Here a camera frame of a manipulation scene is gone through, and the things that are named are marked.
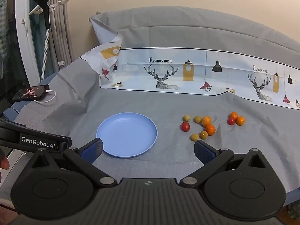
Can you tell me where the blue plastic plate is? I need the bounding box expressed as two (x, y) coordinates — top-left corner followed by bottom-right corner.
(96, 112), (158, 158)

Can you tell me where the black smartphone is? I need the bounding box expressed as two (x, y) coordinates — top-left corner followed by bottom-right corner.
(10, 84), (50, 104)

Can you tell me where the black garment steamer with hose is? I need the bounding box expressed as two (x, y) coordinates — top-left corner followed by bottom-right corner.
(33, 0), (52, 82)

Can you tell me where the blue mattress cover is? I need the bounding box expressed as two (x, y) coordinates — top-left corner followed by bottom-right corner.
(2, 106), (300, 208)

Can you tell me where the white curved frame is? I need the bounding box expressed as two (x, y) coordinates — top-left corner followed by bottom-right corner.
(14, 0), (42, 86)

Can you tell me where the white charging cable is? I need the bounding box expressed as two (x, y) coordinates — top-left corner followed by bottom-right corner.
(35, 89), (57, 104)

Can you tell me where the grey folded quilt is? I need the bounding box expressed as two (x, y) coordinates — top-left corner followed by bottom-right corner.
(89, 7), (300, 60)

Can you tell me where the deer printed cloth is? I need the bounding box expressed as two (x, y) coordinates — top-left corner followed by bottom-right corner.
(80, 12), (300, 109)

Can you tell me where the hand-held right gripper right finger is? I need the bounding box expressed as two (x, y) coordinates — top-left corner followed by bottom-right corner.
(179, 139), (270, 188)

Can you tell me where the teal hanging garment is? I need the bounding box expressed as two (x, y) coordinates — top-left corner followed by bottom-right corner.
(28, 0), (48, 75)

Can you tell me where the person's left hand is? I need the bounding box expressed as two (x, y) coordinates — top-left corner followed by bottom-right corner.
(0, 155), (10, 184)

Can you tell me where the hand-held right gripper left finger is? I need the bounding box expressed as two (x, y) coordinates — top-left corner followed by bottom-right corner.
(30, 138), (118, 189)

